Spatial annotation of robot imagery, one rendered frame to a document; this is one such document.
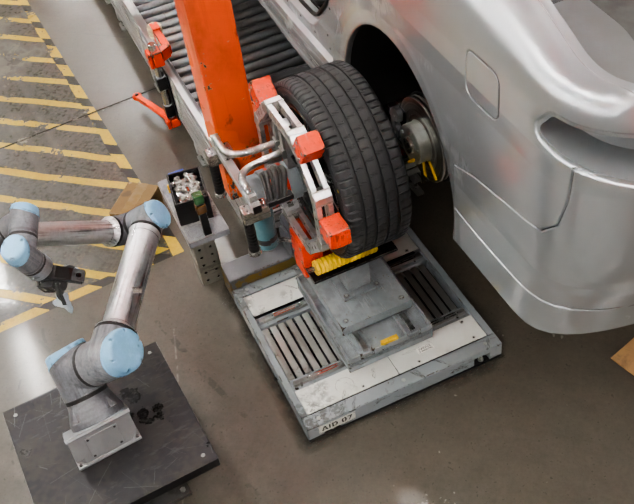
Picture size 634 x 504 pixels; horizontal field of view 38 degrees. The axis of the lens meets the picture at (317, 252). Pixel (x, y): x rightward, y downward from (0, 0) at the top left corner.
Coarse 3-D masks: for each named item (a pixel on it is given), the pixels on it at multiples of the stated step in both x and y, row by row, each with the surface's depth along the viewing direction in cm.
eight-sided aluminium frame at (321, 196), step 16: (256, 112) 326; (272, 112) 305; (288, 112) 304; (272, 128) 334; (288, 128) 298; (304, 128) 297; (272, 160) 344; (304, 176) 296; (320, 176) 296; (320, 192) 296; (288, 208) 345; (320, 208) 298; (304, 224) 342; (304, 240) 333; (320, 240) 309
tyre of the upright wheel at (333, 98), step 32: (288, 96) 310; (320, 96) 299; (352, 96) 298; (320, 128) 293; (352, 128) 294; (384, 128) 296; (352, 160) 293; (384, 160) 296; (352, 192) 295; (384, 192) 300; (352, 224) 301; (384, 224) 307; (352, 256) 320
